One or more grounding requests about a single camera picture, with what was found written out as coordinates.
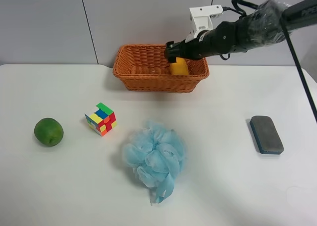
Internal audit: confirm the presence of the multicoloured puzzle cube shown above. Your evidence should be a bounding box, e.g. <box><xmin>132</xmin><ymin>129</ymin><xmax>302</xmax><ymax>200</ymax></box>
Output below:
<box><xmin>85</xmin><ymin>103</ymin><xmax>117</xmax><ymax>136</ymax></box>

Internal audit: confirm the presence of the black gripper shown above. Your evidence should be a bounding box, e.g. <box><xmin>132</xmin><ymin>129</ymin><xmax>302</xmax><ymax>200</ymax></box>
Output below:
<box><xmin>164</xmin><ymin>22</ymin><xmax>237</xmax><ymax>62</ymax></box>

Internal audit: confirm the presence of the orange woven basket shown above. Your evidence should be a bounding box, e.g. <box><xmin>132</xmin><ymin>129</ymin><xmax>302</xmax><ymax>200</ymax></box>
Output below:
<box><xmin>113</xmin><ymin>44</ymin><xmax>210</xmax><ymax>93</ymax></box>

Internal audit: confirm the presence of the green lemon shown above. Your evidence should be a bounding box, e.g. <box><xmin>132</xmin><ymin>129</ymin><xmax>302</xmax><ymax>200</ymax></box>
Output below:
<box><xmin>34</xmin><ymin>117</ymin><xmax>64</xmax><ymax>147</ymax></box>

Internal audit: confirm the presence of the yellow mango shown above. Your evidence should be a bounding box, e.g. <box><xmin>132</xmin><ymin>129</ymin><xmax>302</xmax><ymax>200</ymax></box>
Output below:
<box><xmin>169</xmin><ymin>57</ymin><xmax>189</xmax><ymax>75</ymax></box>

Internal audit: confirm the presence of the black cable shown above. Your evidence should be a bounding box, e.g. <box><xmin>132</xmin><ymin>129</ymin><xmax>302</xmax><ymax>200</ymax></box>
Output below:
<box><xmin>281</xmin><ymin>7</ymin><xmax>317</xmax><ymax>124</ymax></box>

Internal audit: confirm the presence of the light blue bath pouf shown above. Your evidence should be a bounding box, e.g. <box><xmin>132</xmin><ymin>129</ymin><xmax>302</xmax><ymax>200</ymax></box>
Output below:
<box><xmin>122</xmin><ymin>121</ymin><xmax>186</xmax><ymax>204</ymax></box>

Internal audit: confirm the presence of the grey blue board eraser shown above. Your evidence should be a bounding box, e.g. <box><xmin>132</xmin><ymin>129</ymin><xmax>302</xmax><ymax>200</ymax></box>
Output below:
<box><xmin>250</xmin><ymin>115</ymin><xmax>284</xmax><ymax>155</ymax></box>

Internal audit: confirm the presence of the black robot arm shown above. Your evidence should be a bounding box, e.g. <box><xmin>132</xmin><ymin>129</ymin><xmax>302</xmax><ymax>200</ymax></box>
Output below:
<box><xmin>164</xmin><ymin>0</ymin><xmax>317</xmax><ymax>63</ymax></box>

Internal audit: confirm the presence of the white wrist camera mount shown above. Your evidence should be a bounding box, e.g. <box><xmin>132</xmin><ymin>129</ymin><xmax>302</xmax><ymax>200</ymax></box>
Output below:
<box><xmin>185</xmin><ymin>5</ymin><xmax>223</xmax><ymax>43</ymax></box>

